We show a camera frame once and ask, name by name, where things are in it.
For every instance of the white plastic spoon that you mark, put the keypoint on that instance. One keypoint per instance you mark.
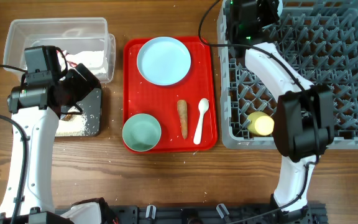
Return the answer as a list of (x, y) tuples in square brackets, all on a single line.
[(203, 107)]

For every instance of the clear plastic bin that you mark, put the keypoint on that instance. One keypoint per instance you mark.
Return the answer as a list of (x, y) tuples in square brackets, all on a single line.
[(74, 35)]

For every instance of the white paper napkin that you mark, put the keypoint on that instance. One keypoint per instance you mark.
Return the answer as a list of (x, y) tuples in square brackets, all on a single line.
[(94, 61)]

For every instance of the grey dishwasher rack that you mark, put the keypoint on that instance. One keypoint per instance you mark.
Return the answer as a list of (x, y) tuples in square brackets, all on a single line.
[(319, 39)]

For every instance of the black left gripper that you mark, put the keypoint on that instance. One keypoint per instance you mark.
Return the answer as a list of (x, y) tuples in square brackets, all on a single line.
[(84, 87)]

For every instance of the black mounting rail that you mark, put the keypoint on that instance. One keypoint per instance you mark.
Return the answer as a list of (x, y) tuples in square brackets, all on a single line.
[(316, 214)]

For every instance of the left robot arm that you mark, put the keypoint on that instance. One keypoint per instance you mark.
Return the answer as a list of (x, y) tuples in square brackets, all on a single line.
[(47, 91)]

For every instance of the mint green bowl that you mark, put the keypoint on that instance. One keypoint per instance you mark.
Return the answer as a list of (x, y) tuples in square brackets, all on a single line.
[(141, 132)]

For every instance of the light blue plate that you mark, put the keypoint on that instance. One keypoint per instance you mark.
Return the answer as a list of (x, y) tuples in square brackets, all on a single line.
[(163, 61)]

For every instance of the red snack wrapper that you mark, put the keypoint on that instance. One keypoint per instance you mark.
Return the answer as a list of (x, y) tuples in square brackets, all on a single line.
[(70, 60)]

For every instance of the brown carrot piece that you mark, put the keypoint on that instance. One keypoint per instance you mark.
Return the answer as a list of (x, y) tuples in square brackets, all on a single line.
[(183, 115)]

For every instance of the red plastic tray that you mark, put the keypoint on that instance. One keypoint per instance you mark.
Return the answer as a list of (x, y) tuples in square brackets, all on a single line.
[(141, 96)]

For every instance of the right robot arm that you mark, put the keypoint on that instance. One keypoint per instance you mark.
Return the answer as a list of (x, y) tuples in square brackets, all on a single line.
[(303, 118)]

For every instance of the black waste bin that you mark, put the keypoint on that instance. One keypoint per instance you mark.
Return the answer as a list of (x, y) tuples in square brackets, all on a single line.
[(90, 106)]

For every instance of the brown food scrap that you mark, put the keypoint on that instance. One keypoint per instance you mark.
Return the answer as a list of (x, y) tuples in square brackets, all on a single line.
[(66, 117)]

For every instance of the pile of rice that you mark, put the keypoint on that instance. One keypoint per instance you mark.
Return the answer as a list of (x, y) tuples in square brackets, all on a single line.
[(75, 126)]

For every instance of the yellow plastic cup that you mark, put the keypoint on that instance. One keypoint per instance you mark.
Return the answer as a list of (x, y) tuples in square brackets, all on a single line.
[(260, 123)]

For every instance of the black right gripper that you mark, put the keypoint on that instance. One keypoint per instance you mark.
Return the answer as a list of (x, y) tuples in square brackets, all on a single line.
[(269, 7)]

